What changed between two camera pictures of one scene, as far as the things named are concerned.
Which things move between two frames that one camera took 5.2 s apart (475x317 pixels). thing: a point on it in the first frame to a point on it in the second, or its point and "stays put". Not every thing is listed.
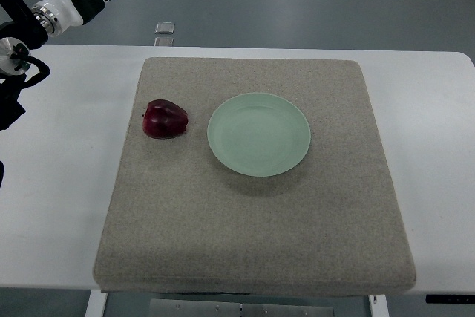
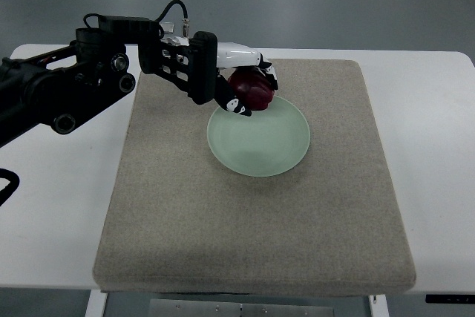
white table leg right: (380, 308) stays put
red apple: (162, 119) to (251, 87)
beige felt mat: (182, 222) stays put
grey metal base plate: (193, 307) stays put
